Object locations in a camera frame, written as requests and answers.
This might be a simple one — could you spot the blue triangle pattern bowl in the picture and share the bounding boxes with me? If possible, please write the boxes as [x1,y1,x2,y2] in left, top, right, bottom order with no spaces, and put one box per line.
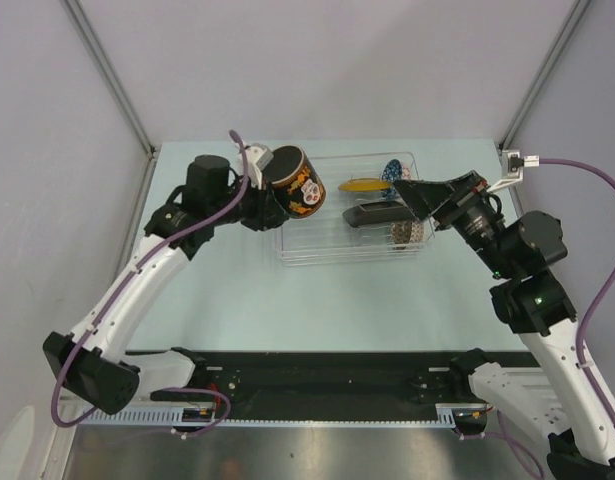
[381,159,412,184]

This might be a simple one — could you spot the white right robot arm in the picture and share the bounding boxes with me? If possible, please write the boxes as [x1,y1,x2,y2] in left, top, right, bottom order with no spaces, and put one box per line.
[394,171,615,479]

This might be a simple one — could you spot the black floral mug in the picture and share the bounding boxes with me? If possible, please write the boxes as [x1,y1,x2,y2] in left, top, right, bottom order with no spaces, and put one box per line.
[263,145,327,219]

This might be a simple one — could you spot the black floral square plate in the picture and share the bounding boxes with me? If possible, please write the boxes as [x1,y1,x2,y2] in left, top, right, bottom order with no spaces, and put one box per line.
[342,201,414,228]

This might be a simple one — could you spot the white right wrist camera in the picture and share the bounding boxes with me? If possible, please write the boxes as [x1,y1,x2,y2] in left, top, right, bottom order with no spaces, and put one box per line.
[487,149,540,193]

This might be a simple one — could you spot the brown lattice pattern bowl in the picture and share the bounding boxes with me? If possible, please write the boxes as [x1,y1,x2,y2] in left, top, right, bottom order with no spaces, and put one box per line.
[390,221,425,250]

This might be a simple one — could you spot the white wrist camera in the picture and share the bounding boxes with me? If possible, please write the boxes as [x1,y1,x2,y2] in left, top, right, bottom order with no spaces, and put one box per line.
[245,143,273,190]
[487,149,540,193]

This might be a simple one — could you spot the clear wire dish rack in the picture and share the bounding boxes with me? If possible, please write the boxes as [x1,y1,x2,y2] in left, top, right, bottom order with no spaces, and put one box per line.
[274,151,434,266]

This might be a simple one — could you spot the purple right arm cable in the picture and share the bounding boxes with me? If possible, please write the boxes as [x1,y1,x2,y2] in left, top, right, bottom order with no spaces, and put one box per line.
[456,157,615,480]

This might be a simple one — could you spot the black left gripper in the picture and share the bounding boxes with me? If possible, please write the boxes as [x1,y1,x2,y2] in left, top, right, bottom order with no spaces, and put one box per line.
[208,171,287,231]

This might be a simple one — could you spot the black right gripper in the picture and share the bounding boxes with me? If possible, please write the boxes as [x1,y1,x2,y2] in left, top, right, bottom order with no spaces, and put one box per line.
[389,168,513,276]

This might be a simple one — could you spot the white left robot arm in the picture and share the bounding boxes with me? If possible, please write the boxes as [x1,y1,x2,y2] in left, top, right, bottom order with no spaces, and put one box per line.
[42,144,299,427]

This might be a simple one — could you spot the yellow round plate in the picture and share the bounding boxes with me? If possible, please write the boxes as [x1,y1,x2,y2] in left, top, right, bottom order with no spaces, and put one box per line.
[338,177,392,193]

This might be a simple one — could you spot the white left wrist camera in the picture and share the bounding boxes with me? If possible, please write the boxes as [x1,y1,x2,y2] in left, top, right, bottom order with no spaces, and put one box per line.
[245,143,273,190]

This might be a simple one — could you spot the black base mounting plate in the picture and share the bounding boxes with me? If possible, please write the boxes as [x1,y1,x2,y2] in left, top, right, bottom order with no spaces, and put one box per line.
[126,349,538,424]

